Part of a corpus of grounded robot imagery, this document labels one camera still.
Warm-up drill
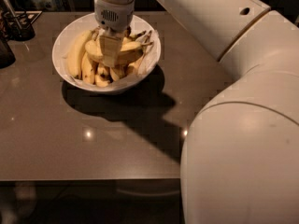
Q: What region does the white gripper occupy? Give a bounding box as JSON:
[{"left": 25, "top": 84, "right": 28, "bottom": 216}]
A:
[{"left": 94, "top": 0, "right": 134, "bottom": 67}]

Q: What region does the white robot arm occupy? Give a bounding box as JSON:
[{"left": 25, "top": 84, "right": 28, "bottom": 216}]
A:
[{"left": 157, "top": 0, "right": 299, "bottom": 224}]

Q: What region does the upper greenish yellow banana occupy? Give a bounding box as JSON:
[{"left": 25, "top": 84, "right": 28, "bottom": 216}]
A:
[{"left": 124, "top": 26, "right": 132, "bottom": 37}]

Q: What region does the small bottom yellow banana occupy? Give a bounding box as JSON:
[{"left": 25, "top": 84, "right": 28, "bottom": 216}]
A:
[{"left": 94, "top": 64, "right": 111, "bottom": 87}]

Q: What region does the left long yellow banana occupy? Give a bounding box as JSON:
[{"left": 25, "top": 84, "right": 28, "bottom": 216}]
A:
[{"left": 66, "top": 30, "right": 95, "bottom": 79}]

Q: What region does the white ceramic bowl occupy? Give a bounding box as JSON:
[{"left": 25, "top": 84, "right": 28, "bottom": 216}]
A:
[{"left": 52, "top": 13, "right": 161, "bottom": 95}]

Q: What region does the dark glass jar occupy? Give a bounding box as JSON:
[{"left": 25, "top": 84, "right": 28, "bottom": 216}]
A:
[{"left": 0, "top": 35, "right": 16, "bottom": 68}]

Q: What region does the black wire utensil holder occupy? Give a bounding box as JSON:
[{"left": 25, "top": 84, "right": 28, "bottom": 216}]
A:
[{"left": 3, "top": 11, "right": 36, "bottom": 41}]

